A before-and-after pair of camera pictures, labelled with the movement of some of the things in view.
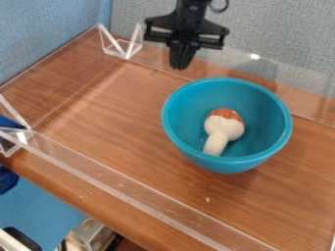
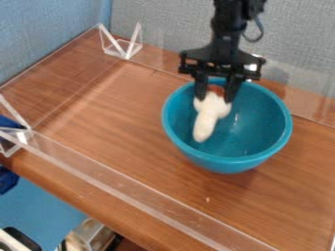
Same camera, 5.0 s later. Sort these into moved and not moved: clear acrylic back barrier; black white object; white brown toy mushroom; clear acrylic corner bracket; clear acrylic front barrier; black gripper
Moved: black gripper; white brown toy mushroom
Not moved: clear acrylic corner bracket; clear acrylic back barrier; clear acrylic front barrier; black white object
